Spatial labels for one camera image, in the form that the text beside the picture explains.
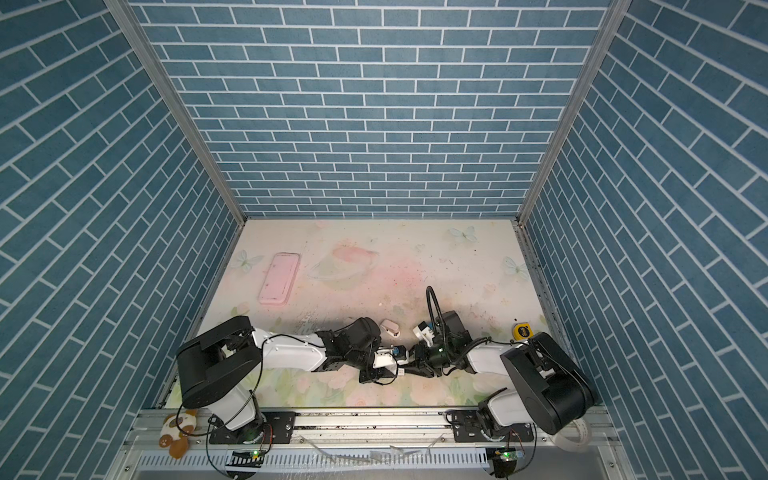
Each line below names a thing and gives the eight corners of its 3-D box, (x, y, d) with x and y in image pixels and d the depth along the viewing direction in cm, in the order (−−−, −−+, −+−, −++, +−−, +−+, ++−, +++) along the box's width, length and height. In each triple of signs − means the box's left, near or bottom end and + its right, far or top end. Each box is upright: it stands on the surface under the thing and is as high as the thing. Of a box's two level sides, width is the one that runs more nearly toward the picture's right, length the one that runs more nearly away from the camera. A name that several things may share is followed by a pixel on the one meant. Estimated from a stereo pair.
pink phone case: (260, 304, 98) (257, 300, 96) (276, 256, 111) (274, 252, 109) (288, 304, 98) (285, 300, 96) (301, 257, 111) (299, 252, 109)
